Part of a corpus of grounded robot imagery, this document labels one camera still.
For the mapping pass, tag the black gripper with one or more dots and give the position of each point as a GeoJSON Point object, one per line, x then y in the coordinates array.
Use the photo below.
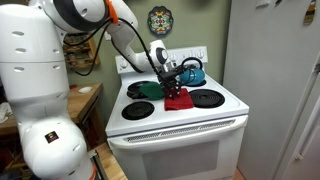
{"type": "Point", "coordinates": [171, 77]}

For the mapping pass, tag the red terry cloth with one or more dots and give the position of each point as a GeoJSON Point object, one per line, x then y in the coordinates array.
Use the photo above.
{"type": "Point", "coordinates": [180, 103]}

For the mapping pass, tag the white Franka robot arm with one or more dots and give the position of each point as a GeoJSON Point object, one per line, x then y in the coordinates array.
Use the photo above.
{"type": "Point", "coordinates": [33, 83]}

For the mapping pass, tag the green quilted pot holder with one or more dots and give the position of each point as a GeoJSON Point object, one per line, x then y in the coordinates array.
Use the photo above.
{"type": "Point", "coordinates": [151, 91]}

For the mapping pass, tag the large black coil burner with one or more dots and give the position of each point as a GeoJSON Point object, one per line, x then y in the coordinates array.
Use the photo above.
{"type": "Point", "coordinates": [207, 98]}

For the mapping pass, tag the white electric stove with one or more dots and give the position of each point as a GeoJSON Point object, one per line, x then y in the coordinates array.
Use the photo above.
{"type": "Point", "coordinates": [180, 156]}

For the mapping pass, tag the small white dish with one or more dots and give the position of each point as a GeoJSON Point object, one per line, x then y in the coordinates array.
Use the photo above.
{"type": "Point", "coordinates": [85, 89]}

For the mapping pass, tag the wooden spice rack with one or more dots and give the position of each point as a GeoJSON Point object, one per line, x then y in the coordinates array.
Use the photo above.
{"type": "Point", "coordinates": [93, 53]}

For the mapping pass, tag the white refrigerator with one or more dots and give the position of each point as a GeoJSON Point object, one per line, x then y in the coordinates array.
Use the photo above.
{"type": "Point", "coordinates": [266, 83]}

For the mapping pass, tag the wooden side table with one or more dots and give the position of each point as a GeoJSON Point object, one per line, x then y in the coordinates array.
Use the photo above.
{"type": "Point", "coordinates": [80, 103]}

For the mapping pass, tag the wooden platform board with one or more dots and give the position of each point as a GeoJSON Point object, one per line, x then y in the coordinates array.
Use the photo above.
{"type": "Point", "coordinates": [111, 165]}

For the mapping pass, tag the small red lid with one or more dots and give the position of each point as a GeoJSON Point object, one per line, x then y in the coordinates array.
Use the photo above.
{"type": "Point", "coordinates": [73, 87]}

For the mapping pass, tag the white fridge paper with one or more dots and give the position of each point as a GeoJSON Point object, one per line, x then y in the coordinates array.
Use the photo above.
{"type": "Point", "coordinates": [262, 3]}

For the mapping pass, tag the colourful fridge flyer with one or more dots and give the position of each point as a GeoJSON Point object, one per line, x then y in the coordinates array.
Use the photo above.
{"type": "Point", "coordinates": [309, 12]}

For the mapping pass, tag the white rag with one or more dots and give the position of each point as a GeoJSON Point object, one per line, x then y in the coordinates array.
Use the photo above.
{"type": "Point", "coordinates": [5, 112]}

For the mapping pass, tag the colourful decorative wall plate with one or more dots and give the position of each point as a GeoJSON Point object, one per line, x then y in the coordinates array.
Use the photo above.
{"type": "Point", "coordinates": [160, 20]}

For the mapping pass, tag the white wall switch plate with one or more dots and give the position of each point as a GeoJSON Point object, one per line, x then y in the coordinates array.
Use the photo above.
{"type": "Point", "coordinates": [108, 36]}

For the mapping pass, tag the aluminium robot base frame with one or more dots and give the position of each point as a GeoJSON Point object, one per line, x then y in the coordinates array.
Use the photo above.
{"type": "Point", "coordinates": [98, 165]}

